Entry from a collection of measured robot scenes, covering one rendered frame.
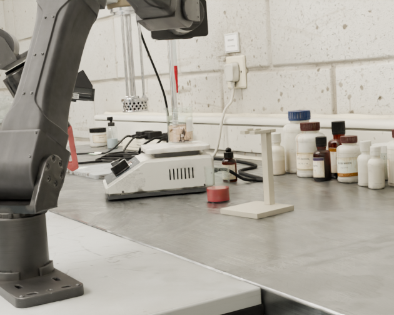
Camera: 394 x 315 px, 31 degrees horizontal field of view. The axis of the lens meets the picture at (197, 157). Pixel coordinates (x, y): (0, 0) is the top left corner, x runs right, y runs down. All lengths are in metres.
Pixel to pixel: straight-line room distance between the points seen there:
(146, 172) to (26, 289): 0.59
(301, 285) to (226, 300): 0.08
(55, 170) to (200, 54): 1.32
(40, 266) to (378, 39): 0.94
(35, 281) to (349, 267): 0.33
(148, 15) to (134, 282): 0.47
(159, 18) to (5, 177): 0.42
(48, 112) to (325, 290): 0.35
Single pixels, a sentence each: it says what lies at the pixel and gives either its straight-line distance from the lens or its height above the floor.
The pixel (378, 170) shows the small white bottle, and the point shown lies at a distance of 1.27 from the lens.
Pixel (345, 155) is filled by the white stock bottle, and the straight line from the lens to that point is 1.35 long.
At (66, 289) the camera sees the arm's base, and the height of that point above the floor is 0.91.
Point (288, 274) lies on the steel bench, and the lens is 0.76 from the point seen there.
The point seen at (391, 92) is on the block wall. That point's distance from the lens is 1.50.
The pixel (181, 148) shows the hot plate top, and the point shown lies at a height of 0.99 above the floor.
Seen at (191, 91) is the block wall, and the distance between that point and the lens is 2.12.
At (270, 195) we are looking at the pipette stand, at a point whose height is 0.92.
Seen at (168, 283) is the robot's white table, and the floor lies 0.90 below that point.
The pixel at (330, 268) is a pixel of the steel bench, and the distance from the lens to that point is 0.78.
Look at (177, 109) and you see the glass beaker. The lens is 1.35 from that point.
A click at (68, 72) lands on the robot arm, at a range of 0.84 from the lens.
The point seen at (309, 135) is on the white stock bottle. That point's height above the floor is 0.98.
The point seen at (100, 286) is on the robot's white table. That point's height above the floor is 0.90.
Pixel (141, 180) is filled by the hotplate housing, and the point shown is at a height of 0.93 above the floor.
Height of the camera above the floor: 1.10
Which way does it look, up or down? 6 degrees down
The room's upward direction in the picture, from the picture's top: 4 degrees counter-clockwise
